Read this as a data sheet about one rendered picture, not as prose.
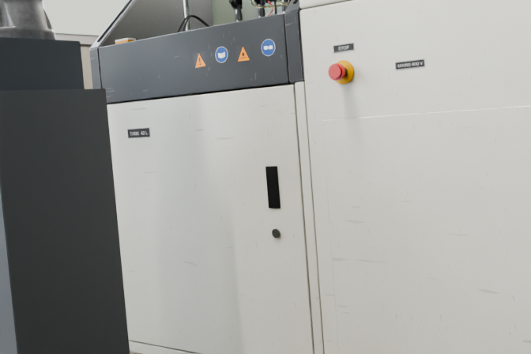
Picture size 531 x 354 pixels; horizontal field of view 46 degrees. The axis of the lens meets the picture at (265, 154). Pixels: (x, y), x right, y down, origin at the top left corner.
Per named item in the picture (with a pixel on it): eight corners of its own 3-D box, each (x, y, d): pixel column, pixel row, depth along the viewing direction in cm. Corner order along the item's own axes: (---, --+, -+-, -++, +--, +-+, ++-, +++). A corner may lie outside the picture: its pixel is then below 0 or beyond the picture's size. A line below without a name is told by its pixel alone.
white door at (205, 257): (119, 339, 181) (97, 105, 177) (125, 337, 183) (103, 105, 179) (313, 377, 145) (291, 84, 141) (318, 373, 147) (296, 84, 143)
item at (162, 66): (103, 103, 177) (98, 47, 176) (114, 103, 180) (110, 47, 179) (288, 83, 142) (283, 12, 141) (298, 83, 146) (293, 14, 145)
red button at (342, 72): (325, 85, 132) (322, 61, 132) (333, 85, 136) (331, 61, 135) (347, 83, 130) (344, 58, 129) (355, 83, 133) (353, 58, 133)
